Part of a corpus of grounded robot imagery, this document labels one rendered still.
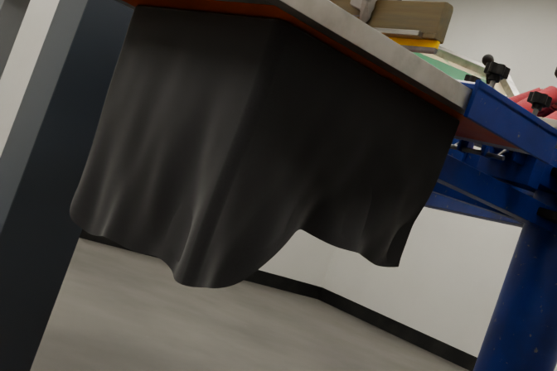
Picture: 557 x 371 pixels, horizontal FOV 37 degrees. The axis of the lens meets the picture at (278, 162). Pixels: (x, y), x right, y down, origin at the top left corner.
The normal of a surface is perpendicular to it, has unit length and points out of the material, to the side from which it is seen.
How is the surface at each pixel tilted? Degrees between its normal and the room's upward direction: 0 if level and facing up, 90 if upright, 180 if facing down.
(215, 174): 89
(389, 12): 92
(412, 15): 92
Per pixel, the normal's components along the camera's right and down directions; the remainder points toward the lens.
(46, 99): -0.75, -0.29
